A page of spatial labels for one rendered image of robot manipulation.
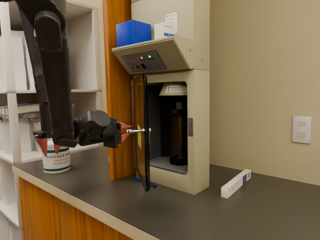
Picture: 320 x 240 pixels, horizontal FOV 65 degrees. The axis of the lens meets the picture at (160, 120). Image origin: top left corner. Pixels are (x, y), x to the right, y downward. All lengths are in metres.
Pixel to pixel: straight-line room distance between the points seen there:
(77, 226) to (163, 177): 0.40
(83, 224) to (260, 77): 0.99
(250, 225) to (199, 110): 0.42
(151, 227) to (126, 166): 0.48
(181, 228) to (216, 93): 0.79
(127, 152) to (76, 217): 0.34
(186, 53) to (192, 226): 0.55
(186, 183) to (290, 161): 0.50
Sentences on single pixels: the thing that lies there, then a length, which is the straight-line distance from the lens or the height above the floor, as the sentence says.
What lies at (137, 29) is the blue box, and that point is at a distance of 1.01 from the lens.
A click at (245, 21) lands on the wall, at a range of 1.34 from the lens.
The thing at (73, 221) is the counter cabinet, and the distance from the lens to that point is 1.18.
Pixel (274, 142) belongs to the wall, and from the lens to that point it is 1.27.
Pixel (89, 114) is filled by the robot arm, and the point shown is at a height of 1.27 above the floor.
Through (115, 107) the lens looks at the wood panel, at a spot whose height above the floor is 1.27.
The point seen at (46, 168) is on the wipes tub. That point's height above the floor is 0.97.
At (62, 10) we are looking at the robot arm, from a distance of 0.49.
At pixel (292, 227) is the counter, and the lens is 0.87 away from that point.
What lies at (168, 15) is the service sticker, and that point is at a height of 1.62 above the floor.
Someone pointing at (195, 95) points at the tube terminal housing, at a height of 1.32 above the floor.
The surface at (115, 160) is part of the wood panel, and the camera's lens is 1.16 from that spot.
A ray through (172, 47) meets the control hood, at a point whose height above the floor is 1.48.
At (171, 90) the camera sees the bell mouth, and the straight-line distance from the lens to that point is 1.01.
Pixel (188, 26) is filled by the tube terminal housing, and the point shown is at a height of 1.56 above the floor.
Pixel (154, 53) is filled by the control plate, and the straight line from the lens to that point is 0.93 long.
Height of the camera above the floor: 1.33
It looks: 6 degrees down
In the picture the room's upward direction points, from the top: 1 degrees counter-clockwise
